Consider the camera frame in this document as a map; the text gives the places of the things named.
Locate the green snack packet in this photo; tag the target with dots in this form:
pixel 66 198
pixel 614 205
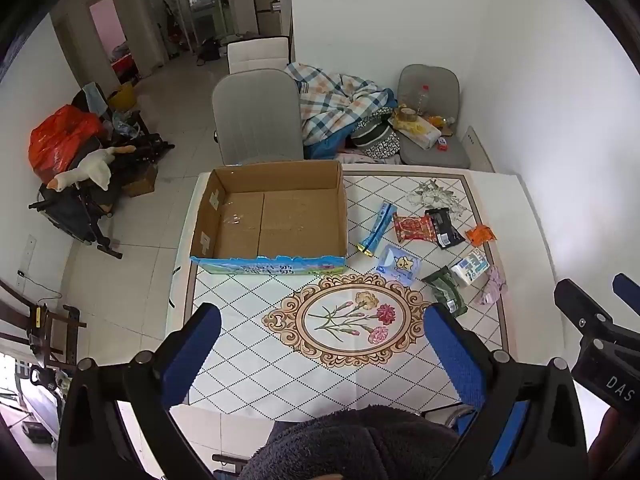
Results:
pixel 445 287

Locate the orange plastic bag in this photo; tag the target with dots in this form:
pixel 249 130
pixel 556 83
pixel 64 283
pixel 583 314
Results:
pixel 55 145

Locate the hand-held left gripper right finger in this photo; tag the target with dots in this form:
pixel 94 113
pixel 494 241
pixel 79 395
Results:
pixel 455 355

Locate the orange snack packet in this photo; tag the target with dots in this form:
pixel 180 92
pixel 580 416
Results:
pixel 481 235

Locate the white goose plush toy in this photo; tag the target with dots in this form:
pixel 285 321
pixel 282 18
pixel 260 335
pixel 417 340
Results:
pixel 95 165

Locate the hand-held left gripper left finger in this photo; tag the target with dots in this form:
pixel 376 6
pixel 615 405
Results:
pixel 192 355

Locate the yellow bag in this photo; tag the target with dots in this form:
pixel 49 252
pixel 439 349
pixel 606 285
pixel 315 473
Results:
pixel 122 97

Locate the white chair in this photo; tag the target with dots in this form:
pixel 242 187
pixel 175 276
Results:
pixel 257 52

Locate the black bag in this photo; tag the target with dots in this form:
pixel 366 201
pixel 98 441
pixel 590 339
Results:
pixel 210 50

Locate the white yellow package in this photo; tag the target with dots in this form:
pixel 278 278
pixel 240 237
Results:
pixel 420 132

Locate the person's dark fleece clothing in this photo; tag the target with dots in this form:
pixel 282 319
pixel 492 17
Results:
pixel 350 445

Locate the plaid blanket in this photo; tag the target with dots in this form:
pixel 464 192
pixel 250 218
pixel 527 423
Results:
pixel 330 100

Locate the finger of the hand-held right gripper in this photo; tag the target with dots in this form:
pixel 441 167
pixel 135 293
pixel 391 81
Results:
pixel 629 287
pixel 582 305

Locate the small red box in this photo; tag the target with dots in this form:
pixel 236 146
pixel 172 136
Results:
pixel 442 145

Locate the dark wooden chair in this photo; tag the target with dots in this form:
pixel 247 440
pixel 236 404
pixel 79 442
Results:
pixel 55 330

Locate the red snack packet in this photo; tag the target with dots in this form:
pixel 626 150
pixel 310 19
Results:
pixel 414 227

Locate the long blue packet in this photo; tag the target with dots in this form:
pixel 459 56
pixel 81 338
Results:
pixel 377 227

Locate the black snack packet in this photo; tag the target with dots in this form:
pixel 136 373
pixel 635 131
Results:
pixel 445 230

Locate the blue star-print tissue pack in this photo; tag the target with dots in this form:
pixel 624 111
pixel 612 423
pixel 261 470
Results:
pixel 397 263

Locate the white panel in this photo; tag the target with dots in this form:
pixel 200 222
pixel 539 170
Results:
pixel 477 150

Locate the clear plastic bottle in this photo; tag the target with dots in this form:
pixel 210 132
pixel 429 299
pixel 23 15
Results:
pixel 422 102

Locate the light blue white packet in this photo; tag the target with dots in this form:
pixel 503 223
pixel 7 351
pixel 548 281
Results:
pixel 470 267

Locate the black folding stroller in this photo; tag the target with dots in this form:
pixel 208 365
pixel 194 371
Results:
pixel 75 210

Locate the pink cloth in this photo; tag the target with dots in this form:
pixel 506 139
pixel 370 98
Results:
pixel 492 287

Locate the grey office chair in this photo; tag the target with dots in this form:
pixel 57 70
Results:
pixel 257 115

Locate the small brown cardboard box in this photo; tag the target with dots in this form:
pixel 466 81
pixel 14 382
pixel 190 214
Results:
pixel 140 182

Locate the grey cushioned chair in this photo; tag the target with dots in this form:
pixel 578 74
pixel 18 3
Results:
pixel 435 156

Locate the striped knitted cloth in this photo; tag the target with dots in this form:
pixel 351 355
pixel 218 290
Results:
pixel 375 137

